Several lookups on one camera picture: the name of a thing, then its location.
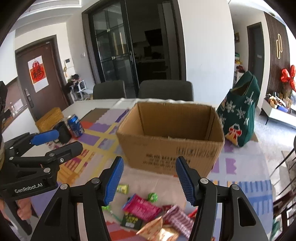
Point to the brown entrance door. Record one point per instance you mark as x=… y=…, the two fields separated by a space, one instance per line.
x=53 y=96

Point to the black glass cabinet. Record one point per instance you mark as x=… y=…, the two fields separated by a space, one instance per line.
x=134 y=41

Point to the blue soda can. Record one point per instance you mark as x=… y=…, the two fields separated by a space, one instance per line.
x=75 y=125

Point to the green christmas knit bag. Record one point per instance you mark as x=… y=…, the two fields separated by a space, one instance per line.
x=237 y=110

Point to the dark green snack bag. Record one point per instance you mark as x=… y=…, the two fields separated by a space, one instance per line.
x=131 y=221

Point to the grey dining chair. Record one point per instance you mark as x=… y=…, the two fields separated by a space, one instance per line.
x=166 y=89
x=109 y=90

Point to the brown cardboard box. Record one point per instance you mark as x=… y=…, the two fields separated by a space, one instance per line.
x=154 y=134

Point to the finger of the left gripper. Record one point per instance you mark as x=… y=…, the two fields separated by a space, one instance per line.
x=18 y=146
x=66 y=152

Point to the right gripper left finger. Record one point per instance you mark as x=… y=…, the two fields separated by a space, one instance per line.
x=59 y=221

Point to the red bow decoration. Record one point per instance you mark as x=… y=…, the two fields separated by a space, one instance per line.
x=287 y=76

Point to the yellow woven basket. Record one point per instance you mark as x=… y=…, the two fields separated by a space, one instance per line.
x=49 y=120

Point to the person's left hand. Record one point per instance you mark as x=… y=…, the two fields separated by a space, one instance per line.
x=24 y=209

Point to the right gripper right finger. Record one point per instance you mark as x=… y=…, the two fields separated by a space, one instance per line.
x=239 y=220

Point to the magenta snack bag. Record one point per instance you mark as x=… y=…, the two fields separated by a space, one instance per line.
x=141 y=208

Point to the colourful patterned tablecloth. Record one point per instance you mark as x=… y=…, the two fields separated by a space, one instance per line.
x=245 y=166

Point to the red fu poster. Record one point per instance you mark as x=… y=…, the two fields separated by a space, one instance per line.
x=38 y=74

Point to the beige orange snack bag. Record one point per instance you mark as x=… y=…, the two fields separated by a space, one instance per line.
x=156 y=230

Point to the green lollipop with stick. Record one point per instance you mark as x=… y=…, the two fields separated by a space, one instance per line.
x=152 y=197

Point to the black mug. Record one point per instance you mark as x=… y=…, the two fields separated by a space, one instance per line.
x=64 y=133

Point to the white low side table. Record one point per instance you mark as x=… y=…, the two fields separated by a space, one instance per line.
x=277 y=115

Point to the maroon striped snack bar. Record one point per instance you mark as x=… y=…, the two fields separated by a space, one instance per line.
x=179 y=220

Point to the small green snack packet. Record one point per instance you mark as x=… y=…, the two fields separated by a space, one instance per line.
x=122 y=188

